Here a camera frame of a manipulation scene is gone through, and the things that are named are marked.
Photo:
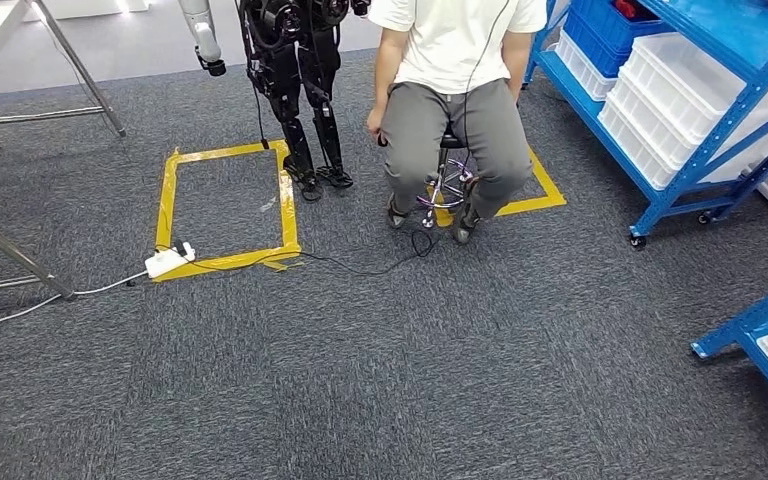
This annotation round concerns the blue plastic bin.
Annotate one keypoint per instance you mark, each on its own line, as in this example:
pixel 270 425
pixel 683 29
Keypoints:
pixel 602 30

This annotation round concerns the red object in bin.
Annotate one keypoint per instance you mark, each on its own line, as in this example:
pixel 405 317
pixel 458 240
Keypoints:
pixel 626 8

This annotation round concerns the white power strip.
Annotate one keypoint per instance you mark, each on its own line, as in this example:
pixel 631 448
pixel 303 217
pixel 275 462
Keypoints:
pixel 162 264

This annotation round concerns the person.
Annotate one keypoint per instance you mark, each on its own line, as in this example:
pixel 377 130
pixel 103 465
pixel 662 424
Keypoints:
pixel 450 119

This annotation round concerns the black standing humanoid robot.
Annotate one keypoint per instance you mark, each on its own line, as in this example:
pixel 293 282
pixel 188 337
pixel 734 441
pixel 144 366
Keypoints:
pixel 291 79

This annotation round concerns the yellow floor tape square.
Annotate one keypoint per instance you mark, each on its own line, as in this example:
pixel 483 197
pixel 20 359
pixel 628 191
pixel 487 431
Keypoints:
pixel 288 212

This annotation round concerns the white paper scrap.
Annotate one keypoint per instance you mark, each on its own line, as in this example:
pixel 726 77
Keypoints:
pixel 268 204

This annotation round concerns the chrome stool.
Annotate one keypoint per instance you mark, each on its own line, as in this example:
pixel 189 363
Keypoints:
pixel 447 179

